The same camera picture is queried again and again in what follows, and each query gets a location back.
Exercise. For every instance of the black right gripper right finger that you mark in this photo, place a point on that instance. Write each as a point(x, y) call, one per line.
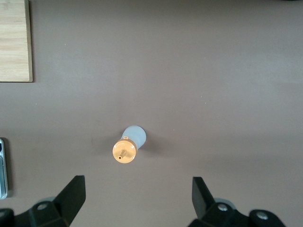
point(203, 201)

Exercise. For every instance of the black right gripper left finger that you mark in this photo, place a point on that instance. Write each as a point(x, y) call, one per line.
point(71, 201)

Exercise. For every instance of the sauce bottle with orange cap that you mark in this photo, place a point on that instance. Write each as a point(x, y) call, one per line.
point(124, 152)

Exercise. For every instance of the silver digital kitchen scale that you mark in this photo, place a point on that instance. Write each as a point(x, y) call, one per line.
point(2, 165)

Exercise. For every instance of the brown table cover sheet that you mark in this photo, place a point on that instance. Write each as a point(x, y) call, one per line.
point(165, 71)

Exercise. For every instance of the bamboo cutting board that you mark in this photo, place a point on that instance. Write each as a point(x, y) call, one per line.
point(14, 40)

